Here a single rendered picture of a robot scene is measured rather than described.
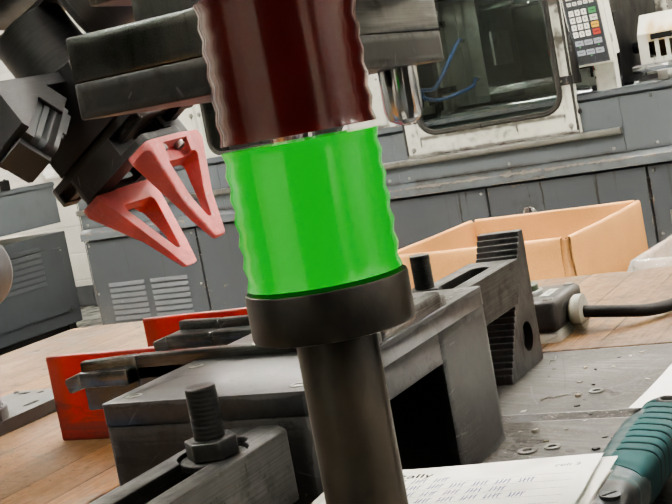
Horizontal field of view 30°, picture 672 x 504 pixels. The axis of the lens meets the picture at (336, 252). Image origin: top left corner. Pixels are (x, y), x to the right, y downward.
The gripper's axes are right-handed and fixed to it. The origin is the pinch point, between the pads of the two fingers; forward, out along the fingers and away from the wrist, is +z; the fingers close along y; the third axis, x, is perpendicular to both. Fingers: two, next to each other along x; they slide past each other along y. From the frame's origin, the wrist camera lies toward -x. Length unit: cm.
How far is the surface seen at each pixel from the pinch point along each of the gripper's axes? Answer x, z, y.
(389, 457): -47, 18, 30
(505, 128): 432, -38, -122
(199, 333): -16.9, 7.5, 7.2
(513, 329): 1.9, 18.4, 13.2
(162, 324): 4.4, 1.6, -10.0
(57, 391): -7.2, 2.1, -11.9
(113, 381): -24.7, 7.6, 6.9
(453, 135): 433, -51, -143
